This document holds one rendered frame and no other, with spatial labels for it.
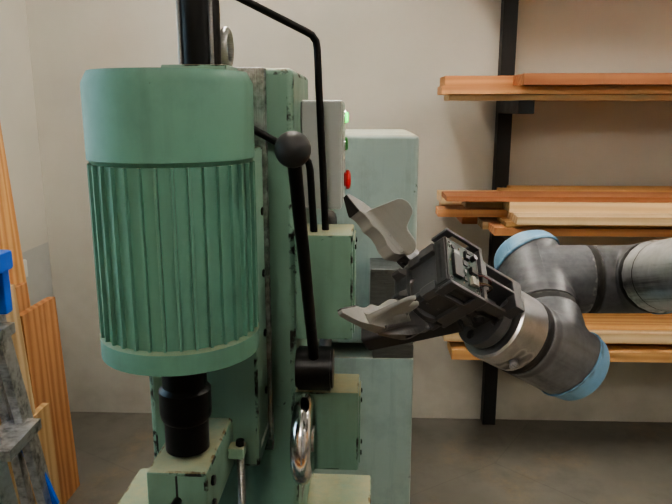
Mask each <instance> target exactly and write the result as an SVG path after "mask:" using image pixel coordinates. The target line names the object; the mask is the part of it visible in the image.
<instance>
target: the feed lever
mask: <svg viewBox="0 0 672 504"><path fill-rule="evenodd" d="M274 151H275V156H276V158H277V160H278V161H279V162H280V163H281V164H282V165H284V166H285V167H287V168H288V177H289V185H290V194H291V203H292V212H293V221H294V230H295V239H296V248H297V257H298V266H299V275H300V283H301V292H302V301H303V310H304V319H305V328H306V337H307V346H299V348H297V350H296V356H295V386H296V388H298V390H326V391H331V388H333V385H334V348H332V346H318V339H317V328H316V317H315V306H314V295H313V284H312V273H311V262H310V251H309V240H308V229H307V218H306V207H305V196H304V185H303V174H302V165H304V164H305V163H306V162H307V161H308V159H309V158H310V155H311V144H310V142H309V140H308V138H307V137H306V136H305V135H304V134H302V133H300V132H298V131H288V132H285V133H283V134H282V135H280V136H279V137H278V139H277V141H276V143H275V148H274Z"/></svg>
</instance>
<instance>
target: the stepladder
mask: <svg viewBox="0 0 672 504"><path fill-rule="evenodd" d="M12 267H13V260H12V252H11V251H10V250H0V419H1V423H2V424H1V425H0V504H18V500H17V497H16V493H15V489H14V486H13V482H12V478H11V474H10V471H9V467H8V463H7V462H11V465H12V469H13V473H14V478H15V482H16V486H17V490H18V494H19V499H20V503H21V504H35V501H34V497H33V492H32V488H31V484H32V487H33V491H34V494H35V498H36V501H37V504H59V500H58V497H57V495H56V493H55V491H54V489H53V487H52V483H51V480H50V476H49V472H48V469H47V465H46V461H45V458H44V454H43V450H42V447H41V443H40V439H39V436H38V431H39V430H40V429H41V428H42V425H41V418H33V414H32V410H31V407H30V403H29V399H28V396H27V392H26V388H25V385H24V381H23V377H22V374H21V370H20V367H19V363H18V359H17V356H16V352H15V348H14V345H13V341H12V337H11V335H12V334H14V333H15V332H16V329H15V322H7V319H6V315H5V314H8V313H10V312H11V311H12V310H13V307H12V298H11V289H10V280H9V271H8V270H9V269H11V268H12ZM27 470H28V471H27ZM28 473H29V475H28ZM29 477H30V479H29ZM30 480H31V484H30Z"/></svg>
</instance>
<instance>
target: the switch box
mask: <svg viewBox="0 0 672 504"><path fill-rule="evenodd" d="M323 105H324V128H325V151H326V173H327V196H328V209H341V207H342V205H343V202H344V198H343V197H345V196H344V190H345V186H344V172H345V159H344V153H345V152H344V136H345V132H344V126H345V124H344V111H345V103H344V101H341V100H323ZM301 133H302V134H304V135H305V136H306V137H307V138H308V140H309V142H310V144H311V155H310V159H311V160H312V164H313V168H314V181H315V198H316V209H321V199H320V177H319V156H318V134H317V113H316V100H302V101H301ZM302 174H303V185H304V196H305V207H306V209H309V202H308V186H307V171H306V165H305V164H304V165H302Z"/></svg>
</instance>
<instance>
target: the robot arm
mask: <svg viewBox="0 0 672 504"><path fill-rule="evenodd" d="M343 198H344V202H345V206H346V210H347V213H348V217H349V218H351V219H352V220H354V221H355V222H356V223H357V224H358V225H359V227H360V228H361V230H362V232H363V233H364V234H366V235H367V236H368V237H369V238H370V239H371V240H372V241H373V243H374V244H375V246H376V249H377V251H378V253H379V254H380V255H381V256H382V258H383V259H384V260H388V261H394V262H396V261H397V263H398V264H399V265H400V266H401V267H402V268H403V269H401V268H399V269H398V270H396V271H395V272H393V273H392V277H393V279H394V286H395V295H394V296H392V299H390V300H387V301H385V302H384V303H382V304H381V305H379V306H375V305H372V304H370V305H369V306H367V307H365V308H361V307H358V306H356V305H354V306H349V307H344V308H340V309H339V310H337V311H338V315H339V316H340V317H342V318H344V319H345V320H347V321H349V322H351V323H353V324H355V325H357V326H359V327H361V341H362V342H363V344H364V345H365V347H366V348H367V349H368V350H370V351H372V350H377V349H381V348H386V347H391V346H396V345H401V344H406V343H410V342H415V341H420V340H425V339H430V338H435V337H439V336H444V335H449V334H454V333H459V335H460V337H461V339H462V340H463V341H464V343H465V346H466V348H467V350H468V351H469V352H470V353H471V354H472V355H473V356H475V357H477V358H478V359H480V360H482V361H484V362H486V363H488V364H490V365H492V366H494V367H496V368H498V369H501V370H503V371H504V372H506V373H508V374H510V375H512V376H514V377H516V378H518V379H520V380H522V381H524V382H526V383H528V384H530V385H532V386H534V387H536V388H538V389H540V390H541V391H542V392H543V393H544V394H546V395H548V396H553V397H557V398H559V399H562V400H566V401H574V400H579V399H582V398H585V397H587V396H588V395H590V394H591V393H593V392H594V391H595V390H596V389H597V388H598V387H599V386H600V385H601V384H602V382H603V381H604V379H605V377H606V375H607V372H608V369H609V364H610V354H609V350H608V347H607V345H606V344H605V342H604V341H603V340H602V339H601V337H600V336H599V335H597V334H596V333H594V332H590V331H589V330H588V329H587V327H586V325H585V322H584V319H583V316H582V313H651V314H657V315H662V314H669V313H672V238H668V239H663V240H650V241H645V242H641V243H636V244H632V245H560V243H559V240H558V239H557V238H556V237H555V236H553V235H552V234H551V233H549V232H547V231H544V230H527V231H523V232H520V233H517V234H515V235H513V236H511V237H510V238H508V239H507V240H506V241H504V242H503V243H502V244H501V245H500V247H499V248H498V250H497V251H496V253H495V256H494V268H493V267H491V266H490V265H488V264H486V263H485V262H484V261H483V258H482V250H481V248H479V247H477V246H476V245H474V244H472V243H471V242H469V241H468V240H466V239H464V238H463V237H461V236H459V235H458V234H456V233H455V232H453V231H451V230H450V229H448V228H445V229H444V230H443V231H441V232H440V233H438V234H437V235H436V236H434V237H433V238H431V241H433V242H434V244H433V243H431V244H429V245H428V246H427V247H425V248H424V249H422V250H421V251H420V252H419V251H418V250H417V249H416V241H415V239H414V237H413V236H412V235H411V233H410V232H409V230H408V228H407V225H408V222H409V220H410V218H411V215H412V213H413V210H412V207H411V205H410V204H409V203H408V202H407V201H406V200H404V199H396V200H393V201H391V202H388V203H386V204H383V205H381V206H378V207H376V208H373V209H372V208H370V207H369V206H368V205H366V204H365V203H363V202H362V201H360V200H359V199H357V198H355V197H353V196H352V195H350V194H347V195H346V196H345V197H343ZM452 236H453V237H454V238H456V239H457V240H459V241H461V242H462V243H464V244H466V245H467V247H466V248H463V247H462V246H460V245H458V244H457V243H455V242H454V241H452V240H450V239H449V238H450V237H452Z"/></svg>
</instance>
